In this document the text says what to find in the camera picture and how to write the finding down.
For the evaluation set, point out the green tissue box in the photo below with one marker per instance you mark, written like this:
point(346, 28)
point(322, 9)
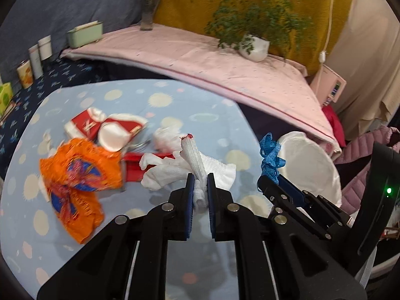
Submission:
point(5, 98)

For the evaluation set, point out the white paper towel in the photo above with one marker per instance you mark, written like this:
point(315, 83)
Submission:
point(193, 159)

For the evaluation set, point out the navy printed cloth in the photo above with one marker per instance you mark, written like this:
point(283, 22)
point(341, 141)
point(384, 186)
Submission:
point(62, 75)

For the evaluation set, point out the flat red carton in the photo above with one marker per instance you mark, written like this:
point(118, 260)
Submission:
point(132, 170)

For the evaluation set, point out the mustard yellow cloth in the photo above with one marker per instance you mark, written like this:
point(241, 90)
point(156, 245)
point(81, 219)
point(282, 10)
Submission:
point(175, 6)

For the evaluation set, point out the glass vase with flowers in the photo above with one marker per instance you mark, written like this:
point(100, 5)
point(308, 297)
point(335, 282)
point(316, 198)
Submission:
point(147, 18)

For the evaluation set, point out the pink cloth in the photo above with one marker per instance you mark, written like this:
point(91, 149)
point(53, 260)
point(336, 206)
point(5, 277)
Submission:
point(187, 59)

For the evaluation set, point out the red cushion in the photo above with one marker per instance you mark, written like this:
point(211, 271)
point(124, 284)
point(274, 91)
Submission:
point(334, 122)

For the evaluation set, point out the blue ribbon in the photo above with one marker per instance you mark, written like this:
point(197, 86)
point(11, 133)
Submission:
point(268, 156)

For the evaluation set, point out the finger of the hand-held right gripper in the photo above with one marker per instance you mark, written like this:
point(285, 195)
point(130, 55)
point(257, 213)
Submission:
point(293, 192)
point(268, 190)

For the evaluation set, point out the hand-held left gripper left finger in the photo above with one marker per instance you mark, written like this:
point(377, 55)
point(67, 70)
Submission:
point(189, 206)

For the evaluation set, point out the dark plain cloth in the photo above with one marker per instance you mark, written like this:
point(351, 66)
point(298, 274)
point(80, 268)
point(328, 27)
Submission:
point(265, 122)

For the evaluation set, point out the red white paper cup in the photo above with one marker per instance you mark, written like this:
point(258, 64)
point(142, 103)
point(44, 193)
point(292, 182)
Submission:
point(84, 125)

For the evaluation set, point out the small white crumpled tissue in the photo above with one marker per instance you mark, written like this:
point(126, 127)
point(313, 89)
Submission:
point(165, 136)

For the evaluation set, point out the pink puffer jacket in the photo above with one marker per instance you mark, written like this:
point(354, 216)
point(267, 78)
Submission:
point(359, 168)

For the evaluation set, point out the pale green box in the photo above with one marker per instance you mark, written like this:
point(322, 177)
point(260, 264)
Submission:
point(84, 34)

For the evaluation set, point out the grey blue cloth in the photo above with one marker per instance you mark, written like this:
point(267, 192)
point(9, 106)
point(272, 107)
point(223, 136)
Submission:
point(78, 3)

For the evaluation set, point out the white plastic bag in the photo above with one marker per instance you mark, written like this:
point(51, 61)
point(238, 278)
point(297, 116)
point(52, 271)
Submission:
point(309, 165)

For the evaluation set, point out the orange snack wrapper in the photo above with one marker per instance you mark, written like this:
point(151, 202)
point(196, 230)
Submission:
point(81, 162)

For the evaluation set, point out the pink appliance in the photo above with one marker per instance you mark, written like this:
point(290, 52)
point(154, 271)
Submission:
point(325, 81)

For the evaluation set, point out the light blue dotted tablecloth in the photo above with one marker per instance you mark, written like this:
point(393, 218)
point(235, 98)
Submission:
point(193, 106)

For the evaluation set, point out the yellow printed cup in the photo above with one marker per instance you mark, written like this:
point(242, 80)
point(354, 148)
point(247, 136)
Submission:
point(25, 75)

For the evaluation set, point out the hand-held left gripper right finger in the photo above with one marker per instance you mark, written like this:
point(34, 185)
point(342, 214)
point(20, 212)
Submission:
point(211, 206)

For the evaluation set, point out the green plant in white pot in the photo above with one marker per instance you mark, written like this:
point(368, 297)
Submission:
point(254, 48)

